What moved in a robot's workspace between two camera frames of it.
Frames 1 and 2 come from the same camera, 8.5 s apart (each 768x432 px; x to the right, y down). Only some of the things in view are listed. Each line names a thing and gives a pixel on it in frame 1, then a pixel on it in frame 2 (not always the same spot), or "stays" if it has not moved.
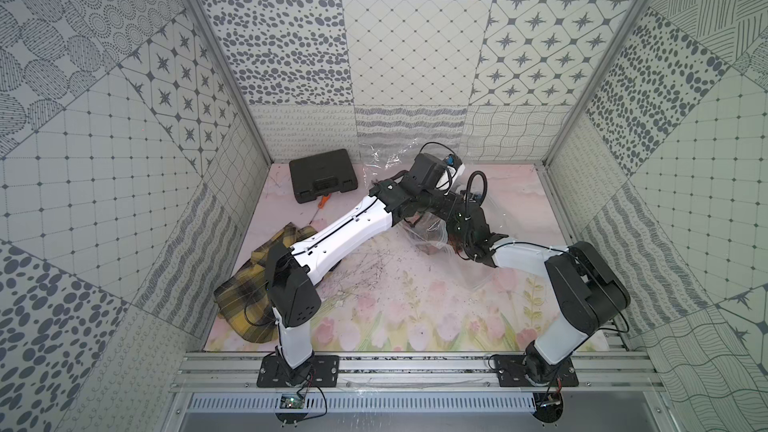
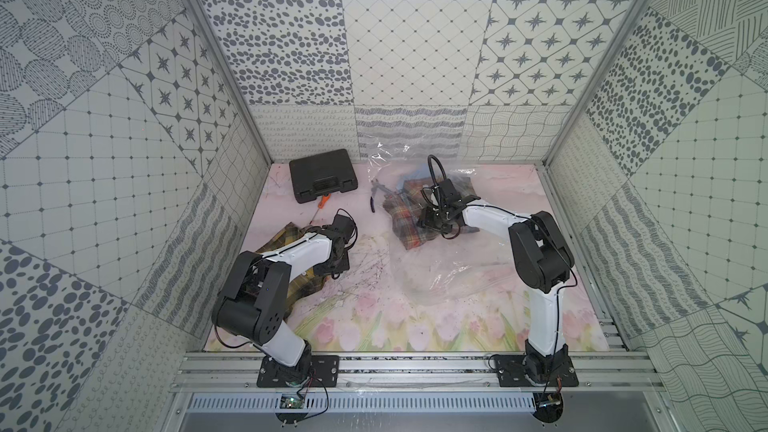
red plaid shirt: (455, 242) → (405, 205)
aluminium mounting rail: (414, 373) stays
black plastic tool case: (322, 174) stays
